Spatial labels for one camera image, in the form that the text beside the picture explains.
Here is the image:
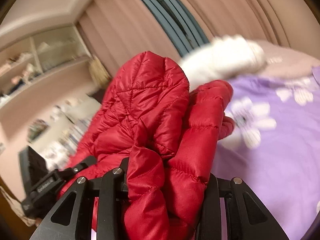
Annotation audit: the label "blue-grey sheer curtain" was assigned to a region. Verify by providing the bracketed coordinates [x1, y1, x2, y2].
[141, 0, 209, 57]

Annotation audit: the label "purple floral duvet cover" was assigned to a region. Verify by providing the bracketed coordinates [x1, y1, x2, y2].
[212, 67, 319, 239]

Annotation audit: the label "plush toys on headboard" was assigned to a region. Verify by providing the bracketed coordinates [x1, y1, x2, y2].
[50, 98, 82, 121]

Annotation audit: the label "yellow hanging fringe cloth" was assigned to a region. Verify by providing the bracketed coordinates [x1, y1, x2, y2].
[88, 55, 112, 89]

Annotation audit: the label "pink curtain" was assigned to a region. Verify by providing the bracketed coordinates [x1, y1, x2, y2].
[180, 0, 318, 55]
[77, 0, 181, 76]

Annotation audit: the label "white wall shelf unit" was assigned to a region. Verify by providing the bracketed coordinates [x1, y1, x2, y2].
[1, 25, 92, 107]

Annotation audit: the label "pink left curtain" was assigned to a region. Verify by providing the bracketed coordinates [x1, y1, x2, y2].
[77, 0, 181, 76]

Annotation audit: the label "pink right curtain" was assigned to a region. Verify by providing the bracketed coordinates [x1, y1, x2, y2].
[180, 0, 318, 55]

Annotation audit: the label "beige pillow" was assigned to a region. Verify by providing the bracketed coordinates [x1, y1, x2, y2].
[65, 96, 101, 123]

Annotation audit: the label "grey bed blanket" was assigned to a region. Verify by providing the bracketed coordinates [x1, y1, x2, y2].
[256, 40, 319, 80]

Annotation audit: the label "plaid grey blanket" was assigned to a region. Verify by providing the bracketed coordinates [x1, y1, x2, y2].
[40, 117, 92, 156]

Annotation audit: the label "red quilted down jacket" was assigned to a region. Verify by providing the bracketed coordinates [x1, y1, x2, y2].
[67, 51, 234, 239]

